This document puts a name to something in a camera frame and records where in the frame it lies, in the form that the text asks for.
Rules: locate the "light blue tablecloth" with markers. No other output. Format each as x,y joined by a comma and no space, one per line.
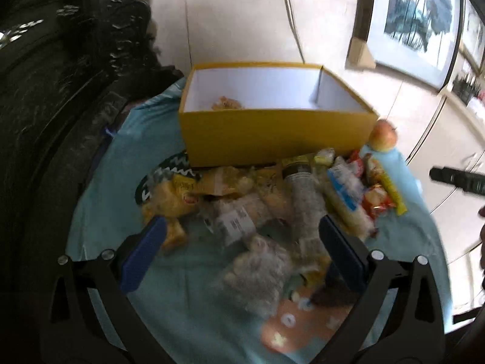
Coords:
177,299

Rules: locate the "orange snack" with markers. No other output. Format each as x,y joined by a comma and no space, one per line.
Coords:
224,103

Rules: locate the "white blue snack bar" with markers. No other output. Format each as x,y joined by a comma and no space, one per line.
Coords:
344,192

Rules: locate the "yellow bun snack packet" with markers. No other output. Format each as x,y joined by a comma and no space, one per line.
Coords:
172,199

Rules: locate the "long clear snack tube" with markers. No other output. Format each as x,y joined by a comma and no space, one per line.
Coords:
309,208

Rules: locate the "clear bag of white candies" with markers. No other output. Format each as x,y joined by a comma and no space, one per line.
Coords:
256,278

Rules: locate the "red candy packet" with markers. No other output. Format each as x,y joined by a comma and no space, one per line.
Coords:
377,201

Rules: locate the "person's right hand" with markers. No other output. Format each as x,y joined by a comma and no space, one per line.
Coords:
482,238

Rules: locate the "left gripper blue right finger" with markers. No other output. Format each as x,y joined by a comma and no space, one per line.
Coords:
347,253

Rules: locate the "yellow stick snack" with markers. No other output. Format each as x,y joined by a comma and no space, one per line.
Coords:
377,177

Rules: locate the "clear packet with barcode label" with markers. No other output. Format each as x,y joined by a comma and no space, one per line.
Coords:
234,220

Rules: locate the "yellow cardboard box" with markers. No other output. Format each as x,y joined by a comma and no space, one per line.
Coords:
289,109

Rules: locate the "dark carved wooden chair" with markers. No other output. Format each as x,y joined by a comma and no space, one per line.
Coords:
69,68

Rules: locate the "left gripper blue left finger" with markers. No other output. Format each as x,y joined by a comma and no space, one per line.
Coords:
143,249

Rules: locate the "framed lotus painting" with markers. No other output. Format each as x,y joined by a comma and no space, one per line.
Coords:
417,38

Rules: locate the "red yellow apple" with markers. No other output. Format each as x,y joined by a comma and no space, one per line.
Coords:
383,137

